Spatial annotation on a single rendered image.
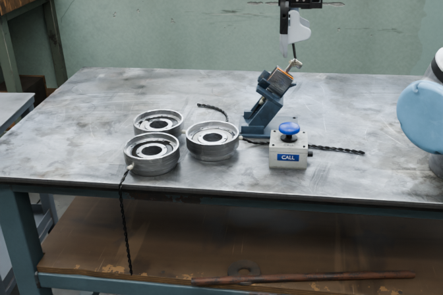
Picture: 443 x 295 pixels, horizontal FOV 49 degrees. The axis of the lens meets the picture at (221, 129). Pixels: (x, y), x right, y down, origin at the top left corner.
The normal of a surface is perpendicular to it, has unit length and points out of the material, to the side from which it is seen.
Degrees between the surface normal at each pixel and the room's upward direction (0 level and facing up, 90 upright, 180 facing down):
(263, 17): 90
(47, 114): 0
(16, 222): 90
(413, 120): 97
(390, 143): 0
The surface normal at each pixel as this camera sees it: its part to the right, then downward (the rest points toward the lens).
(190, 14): -0.14, 0.45
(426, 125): -0.80, 0.39
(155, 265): -0.03, -0.89
